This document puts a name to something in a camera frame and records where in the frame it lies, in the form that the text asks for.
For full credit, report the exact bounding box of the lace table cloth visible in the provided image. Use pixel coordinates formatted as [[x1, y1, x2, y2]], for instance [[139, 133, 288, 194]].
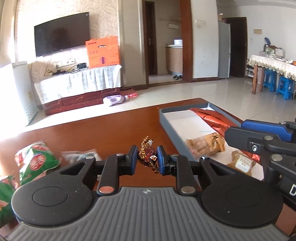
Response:
[[248, 55, 296, 81]]

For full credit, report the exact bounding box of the pair of slippers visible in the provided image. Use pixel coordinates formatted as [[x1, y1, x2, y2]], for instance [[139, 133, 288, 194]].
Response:
[[173, 74, 183, 80]]

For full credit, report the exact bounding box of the orange cardboard gift box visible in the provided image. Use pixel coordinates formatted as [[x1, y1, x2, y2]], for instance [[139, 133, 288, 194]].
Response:
[[85, 36, 120, 69]]

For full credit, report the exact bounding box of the kitchen cabinet with pot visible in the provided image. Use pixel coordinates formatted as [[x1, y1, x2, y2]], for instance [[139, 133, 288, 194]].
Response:
[[166, 39, 183, 74]]

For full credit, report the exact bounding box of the long red snack packet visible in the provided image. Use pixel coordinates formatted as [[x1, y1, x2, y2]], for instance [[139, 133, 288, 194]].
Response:
[[190, 107, 260, 163]]

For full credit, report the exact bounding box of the green prawn cracker bag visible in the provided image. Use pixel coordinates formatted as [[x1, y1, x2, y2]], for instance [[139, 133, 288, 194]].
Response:
[[15, 141, 61, 185], [0, 175, 19, 227]]

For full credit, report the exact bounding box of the blue plastic stool left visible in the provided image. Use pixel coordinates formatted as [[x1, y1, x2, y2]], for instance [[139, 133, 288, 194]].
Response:
[[263, 68, 277, 92]]

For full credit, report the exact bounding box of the clear bag of nuts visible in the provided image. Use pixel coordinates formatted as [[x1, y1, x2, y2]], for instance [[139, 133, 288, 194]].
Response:
[[61, 149, 102, 164]]

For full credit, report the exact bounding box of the blue plastic stool right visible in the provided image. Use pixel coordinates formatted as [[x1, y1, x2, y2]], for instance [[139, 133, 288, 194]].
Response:
[[275, 75, 295, 100]]

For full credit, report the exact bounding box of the blue plastic stool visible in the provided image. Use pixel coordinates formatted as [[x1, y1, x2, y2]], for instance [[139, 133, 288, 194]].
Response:
[[275, 75, 295, 100], [263, 68, 277, 92]]

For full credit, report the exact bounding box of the black wall television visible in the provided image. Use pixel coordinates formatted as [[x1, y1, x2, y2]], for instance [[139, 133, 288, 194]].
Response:
[[34, 12, 90, 57]]

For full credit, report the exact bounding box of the white blue patterned cloth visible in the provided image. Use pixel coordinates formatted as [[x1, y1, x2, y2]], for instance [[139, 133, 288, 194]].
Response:
[[34, 65, 122, 104]]

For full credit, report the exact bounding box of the red wooden TV cabinet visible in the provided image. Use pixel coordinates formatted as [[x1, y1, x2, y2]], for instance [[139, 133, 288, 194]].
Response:
[[42, 88, 120, 115]]

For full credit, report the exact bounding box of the beige pastry packet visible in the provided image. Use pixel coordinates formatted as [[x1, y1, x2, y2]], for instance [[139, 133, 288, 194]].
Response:
[[185, 133, 225, 159]]

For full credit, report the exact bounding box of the black set-top box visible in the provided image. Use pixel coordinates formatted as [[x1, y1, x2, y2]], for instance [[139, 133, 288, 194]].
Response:
[[77, 63, 87, 69]]

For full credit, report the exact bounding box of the wooden dining table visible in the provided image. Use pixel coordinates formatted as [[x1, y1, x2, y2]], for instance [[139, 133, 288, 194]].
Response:
[[251, 63, 296, 95]]

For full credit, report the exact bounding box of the brown gold candy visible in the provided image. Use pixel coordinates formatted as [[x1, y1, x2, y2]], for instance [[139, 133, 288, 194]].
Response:
[[137, 136, 159, 174]]

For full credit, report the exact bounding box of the brown gold snack packet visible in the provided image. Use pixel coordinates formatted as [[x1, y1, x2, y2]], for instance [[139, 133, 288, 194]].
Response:
[[227, 150, 256, 176]]

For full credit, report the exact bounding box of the white chest freezer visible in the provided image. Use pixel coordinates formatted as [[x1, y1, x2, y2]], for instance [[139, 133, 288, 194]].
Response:
[[1, 61, 39, 137]]

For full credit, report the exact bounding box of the grey shallow box tray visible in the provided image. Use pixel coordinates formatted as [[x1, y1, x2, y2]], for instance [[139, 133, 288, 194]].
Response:
[[158, 101, 265, 181]]

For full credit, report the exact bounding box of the white purple detergent bottle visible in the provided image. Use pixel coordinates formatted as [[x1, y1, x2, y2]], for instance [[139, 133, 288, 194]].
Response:
[[103, 94, 128, 106]]

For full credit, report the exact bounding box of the silver refrigerator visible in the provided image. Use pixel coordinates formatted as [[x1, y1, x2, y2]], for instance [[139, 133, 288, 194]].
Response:
[[218, 22, 231, 79]]

